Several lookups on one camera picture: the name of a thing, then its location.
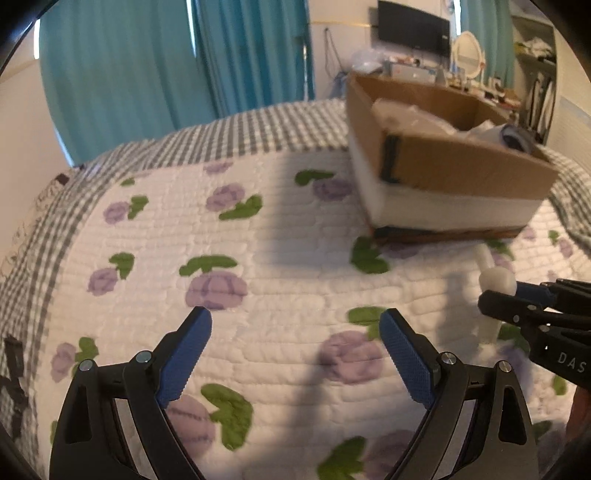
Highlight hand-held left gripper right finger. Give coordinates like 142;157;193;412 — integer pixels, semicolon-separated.
379;308;541;480

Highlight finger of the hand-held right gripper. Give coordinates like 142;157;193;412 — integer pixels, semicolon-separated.
478;291;551;326
514;278;591;311

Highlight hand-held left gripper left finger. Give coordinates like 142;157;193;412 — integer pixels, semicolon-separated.
48;306;213;480

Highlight white plastic bottle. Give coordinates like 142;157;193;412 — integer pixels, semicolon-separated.
475;244;516;344

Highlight cardboard box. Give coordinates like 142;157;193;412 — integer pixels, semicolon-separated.
346;74;561;243

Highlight white sock with purple toe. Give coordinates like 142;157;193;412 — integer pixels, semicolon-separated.
480;121;539;153

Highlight cream cloth gloves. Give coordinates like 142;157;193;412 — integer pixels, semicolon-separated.
372;98;458;137

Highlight floral quilted mat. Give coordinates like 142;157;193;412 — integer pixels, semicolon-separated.
37;148;578;480

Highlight white louvered wardrobe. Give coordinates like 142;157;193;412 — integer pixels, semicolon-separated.
510;11;591;154

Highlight hanging clothes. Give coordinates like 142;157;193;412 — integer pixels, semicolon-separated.
526;74;557;134

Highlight white dressing table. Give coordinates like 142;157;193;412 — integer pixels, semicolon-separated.
445;74;523;110

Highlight floral quilted bed cover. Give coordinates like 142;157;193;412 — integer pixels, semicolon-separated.
0;99;591;462

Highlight pile of clothes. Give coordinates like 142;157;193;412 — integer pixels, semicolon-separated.
517;39;557;61

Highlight white oval mirror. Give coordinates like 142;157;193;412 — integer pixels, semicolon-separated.
452;31;485;80

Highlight grey mini fridge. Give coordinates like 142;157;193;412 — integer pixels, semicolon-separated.
383;60;444;85

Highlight pale teal curtain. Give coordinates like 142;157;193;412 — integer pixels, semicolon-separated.
455;0;516;88

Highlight clear plastic bag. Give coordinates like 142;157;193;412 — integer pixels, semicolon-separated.
353;48;384;75

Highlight wide teal curtain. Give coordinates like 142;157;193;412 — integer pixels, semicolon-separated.
39;0;218;165

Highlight narrow teal curtain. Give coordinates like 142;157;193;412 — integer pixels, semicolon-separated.
194;0;315;119

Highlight black wall television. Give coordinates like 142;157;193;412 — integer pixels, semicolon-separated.
378;0;451;59

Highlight dark wall cable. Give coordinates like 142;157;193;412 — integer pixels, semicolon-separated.
323;28;345;75

